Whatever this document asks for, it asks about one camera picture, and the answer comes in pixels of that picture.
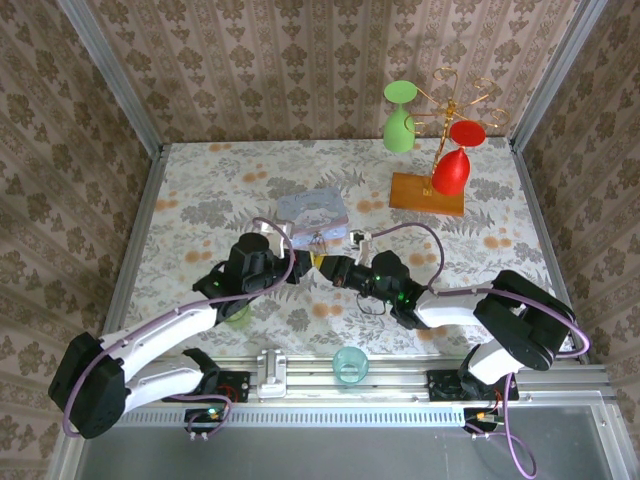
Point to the green plastic cup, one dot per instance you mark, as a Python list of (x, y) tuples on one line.
[(240, 319)]

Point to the floral tablecloth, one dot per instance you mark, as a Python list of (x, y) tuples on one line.
[(225, 175)]

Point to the teal glass cup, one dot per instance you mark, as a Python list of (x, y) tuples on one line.
[(350, 367)]

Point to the white clamp latch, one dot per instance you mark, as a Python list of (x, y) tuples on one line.
[(271, 372)]

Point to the red wine glass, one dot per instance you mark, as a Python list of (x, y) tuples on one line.
[(450, 172)]

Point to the green wine glass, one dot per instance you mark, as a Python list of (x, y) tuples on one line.
[(397, 132)]

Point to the left controller circuit board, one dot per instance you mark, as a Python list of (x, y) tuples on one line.
[(207, 416)]

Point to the controller circuit board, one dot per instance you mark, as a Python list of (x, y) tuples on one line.
[(207, 416), (482, 417)]

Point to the right controller circuit board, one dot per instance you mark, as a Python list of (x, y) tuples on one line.
[(482, 417)]

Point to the grey metal panel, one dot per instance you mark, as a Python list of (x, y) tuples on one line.
[(325, 455)]

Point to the aluminium table edge rail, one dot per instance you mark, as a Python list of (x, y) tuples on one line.
[(310, 375)]

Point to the aluminium side rail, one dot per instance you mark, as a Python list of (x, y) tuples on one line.
[(142, 210), (536, 210)]

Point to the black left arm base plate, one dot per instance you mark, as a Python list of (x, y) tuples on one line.
[(237, 385)]

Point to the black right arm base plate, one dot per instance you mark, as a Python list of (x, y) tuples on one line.
[(440, 387)]

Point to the aluminium corner post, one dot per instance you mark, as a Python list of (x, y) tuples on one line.
[(557, 70), (107, 70)]

